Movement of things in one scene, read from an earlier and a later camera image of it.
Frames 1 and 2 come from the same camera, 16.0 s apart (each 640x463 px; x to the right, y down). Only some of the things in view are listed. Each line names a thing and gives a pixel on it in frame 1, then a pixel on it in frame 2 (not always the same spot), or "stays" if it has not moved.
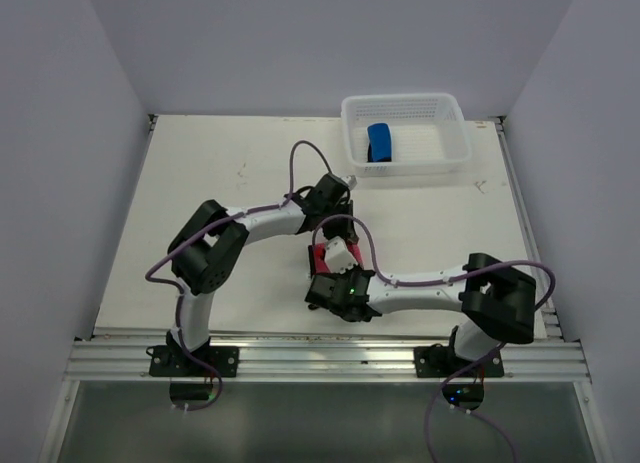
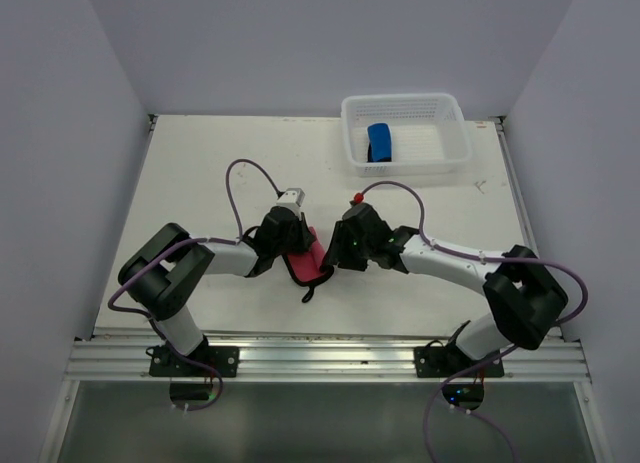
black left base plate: (166, 361) stays
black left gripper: (346, 230) to (305, 238)
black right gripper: (335, 276) to (338, 250)
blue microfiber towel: (380, 142) stays
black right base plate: (441, 361) stays
